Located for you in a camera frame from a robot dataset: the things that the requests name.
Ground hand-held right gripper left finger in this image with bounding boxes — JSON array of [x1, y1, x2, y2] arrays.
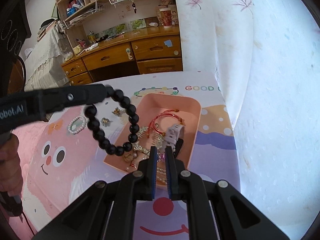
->
[[31, 146, 158, 240]]

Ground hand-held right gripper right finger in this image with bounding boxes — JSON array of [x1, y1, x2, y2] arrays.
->
[[165, 146, 290, 240]]

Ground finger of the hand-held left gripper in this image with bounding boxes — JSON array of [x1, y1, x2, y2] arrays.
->
[[35, 83, 110, 117]]

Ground long pearl necklace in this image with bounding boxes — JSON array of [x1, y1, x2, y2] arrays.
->
[[125, 164, 168, 187]]

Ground gold rhinestone hair comb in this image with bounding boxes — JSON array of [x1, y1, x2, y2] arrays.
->
[[130, 126, 165, 155]]

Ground pale pink smart watch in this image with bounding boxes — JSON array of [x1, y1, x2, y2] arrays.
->
[[162, 124, 185, 158]]

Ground black bead bracelet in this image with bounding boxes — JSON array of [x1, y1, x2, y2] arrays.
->
[[84, 87, 140, 155]]

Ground red string bracelet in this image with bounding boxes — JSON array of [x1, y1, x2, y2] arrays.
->
[[147, 109, 184, 139]]

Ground pink plastic tray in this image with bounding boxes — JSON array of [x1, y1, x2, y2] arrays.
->
[[103, 93, 202, 187]]

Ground person's left hand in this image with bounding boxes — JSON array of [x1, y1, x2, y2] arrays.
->
[[0, 133, 23, 197]]

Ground cartoon printed tablecloth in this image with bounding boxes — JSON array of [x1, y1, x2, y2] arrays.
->
[[10, 71, 242, 240]]

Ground white lace cover cloth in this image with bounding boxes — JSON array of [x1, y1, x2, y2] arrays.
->
[[24, 26, 70, 90]]

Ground black cap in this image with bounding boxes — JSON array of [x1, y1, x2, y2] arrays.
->
[[40, 18, 57, 28]]

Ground wooden desk with drawers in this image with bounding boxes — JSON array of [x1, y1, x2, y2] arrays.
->
[[61, 25, 184, 85]]

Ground red patterned paper cup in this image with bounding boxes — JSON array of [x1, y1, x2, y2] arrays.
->
[[159, 7, 173, 28]]

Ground white leaf print curtain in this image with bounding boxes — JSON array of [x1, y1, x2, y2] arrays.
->
[[172, 0, 320, 230]]

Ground white pearl bracelet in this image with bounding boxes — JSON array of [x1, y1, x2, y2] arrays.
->
[[67, 115, 87, 134]]

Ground white wire hanging rack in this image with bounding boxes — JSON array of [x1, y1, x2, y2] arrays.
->
[[62, 0, 105, 29]]

